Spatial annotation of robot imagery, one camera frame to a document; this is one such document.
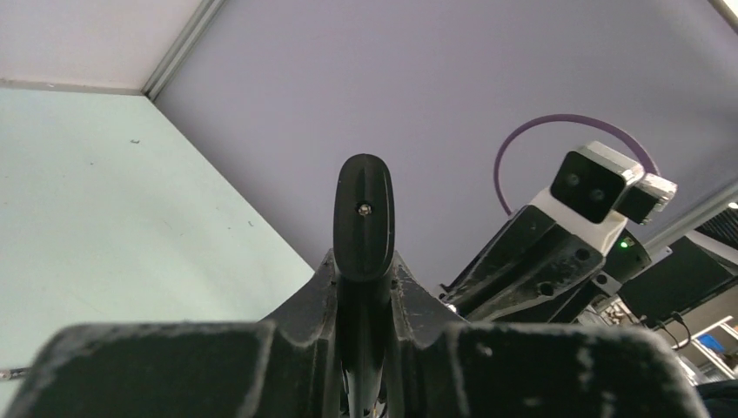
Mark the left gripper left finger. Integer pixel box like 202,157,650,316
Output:
5,254,340,417

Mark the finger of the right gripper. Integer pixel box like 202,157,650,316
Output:
455,227,605,322
443,205,556,300

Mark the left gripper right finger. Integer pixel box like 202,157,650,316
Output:
386,257,708,417

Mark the black remote control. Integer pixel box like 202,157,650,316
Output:
332,154,394,417

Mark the black silver battery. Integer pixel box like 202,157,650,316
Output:
0,367,28,381

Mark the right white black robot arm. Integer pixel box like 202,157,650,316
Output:
439,206,737,327

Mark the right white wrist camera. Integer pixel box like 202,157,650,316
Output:
530,141,678,256

